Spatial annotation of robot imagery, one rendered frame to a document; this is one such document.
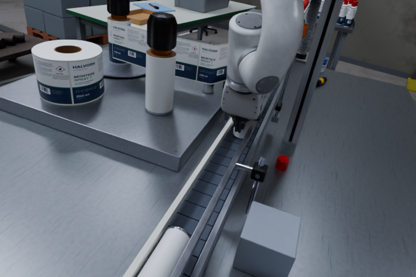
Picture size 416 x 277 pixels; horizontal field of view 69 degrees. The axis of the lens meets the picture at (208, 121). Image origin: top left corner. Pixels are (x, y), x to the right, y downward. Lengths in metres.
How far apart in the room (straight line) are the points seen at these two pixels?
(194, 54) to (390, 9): 4.28
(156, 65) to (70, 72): 0.26
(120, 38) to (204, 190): 0.74
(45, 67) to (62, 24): 3.08
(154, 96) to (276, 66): 0.47
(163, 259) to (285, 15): 0.44
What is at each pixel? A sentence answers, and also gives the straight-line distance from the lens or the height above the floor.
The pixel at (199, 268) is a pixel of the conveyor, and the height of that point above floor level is 0.88.
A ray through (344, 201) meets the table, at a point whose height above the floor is 0.83.
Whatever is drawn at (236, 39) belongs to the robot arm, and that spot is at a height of 1.21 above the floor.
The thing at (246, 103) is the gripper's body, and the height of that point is 1.04.
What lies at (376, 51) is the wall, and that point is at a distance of 5.24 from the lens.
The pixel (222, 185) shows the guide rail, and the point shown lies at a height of 0.96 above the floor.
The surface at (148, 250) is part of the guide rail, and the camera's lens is 0.55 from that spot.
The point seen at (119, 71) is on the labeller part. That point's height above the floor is 0.89.
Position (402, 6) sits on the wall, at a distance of 5.14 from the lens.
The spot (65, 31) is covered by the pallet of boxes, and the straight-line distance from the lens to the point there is 4.09.
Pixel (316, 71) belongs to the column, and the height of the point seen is 1.09.
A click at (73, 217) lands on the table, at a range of 0.73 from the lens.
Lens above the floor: 1.36
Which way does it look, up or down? 30 degrees down
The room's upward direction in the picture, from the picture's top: 8 degrees clockwise
